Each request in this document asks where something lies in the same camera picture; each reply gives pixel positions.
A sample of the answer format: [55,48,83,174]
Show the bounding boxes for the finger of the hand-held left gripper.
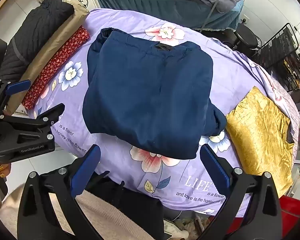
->
[0,79,32,106]
[0,102,65,137]

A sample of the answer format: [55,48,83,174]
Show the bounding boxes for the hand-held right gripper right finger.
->
[200,144,283,240]

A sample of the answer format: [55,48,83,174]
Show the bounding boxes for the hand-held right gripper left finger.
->
[17,144,102,240]

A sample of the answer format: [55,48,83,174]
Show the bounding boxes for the navy blue padded jacket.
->
[82,27,227,160]

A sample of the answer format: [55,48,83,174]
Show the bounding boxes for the person's left hand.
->
[0,163,12,180]

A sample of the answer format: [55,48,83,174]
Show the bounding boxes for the red floral patterned cloth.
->
[21,26,90,110]

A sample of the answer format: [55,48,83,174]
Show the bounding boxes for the tan folded cloth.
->
[5,0,90,115]

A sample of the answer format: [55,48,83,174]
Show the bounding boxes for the person's beige sweater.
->
[0,182,165,240]

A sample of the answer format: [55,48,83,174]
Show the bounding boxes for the gold shiny cloth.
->
[225,86,295,198]

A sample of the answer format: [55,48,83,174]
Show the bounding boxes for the black quilted jacket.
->
[0,0,75,85]

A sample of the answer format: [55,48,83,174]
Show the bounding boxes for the person's black pants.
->
[85,171,165,240]

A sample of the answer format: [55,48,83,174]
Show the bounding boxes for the purple floral bedsheet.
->
[27,8,300,217]

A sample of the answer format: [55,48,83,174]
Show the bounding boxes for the black round stool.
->
[234,25,262,55]

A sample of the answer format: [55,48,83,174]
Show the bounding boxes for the metal pole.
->
[201,0,228,33]

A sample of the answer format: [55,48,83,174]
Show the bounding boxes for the grey-blue covered bed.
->
[91,0,244,33]

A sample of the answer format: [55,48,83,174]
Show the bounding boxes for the black wire rack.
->
[255,22,300,90]

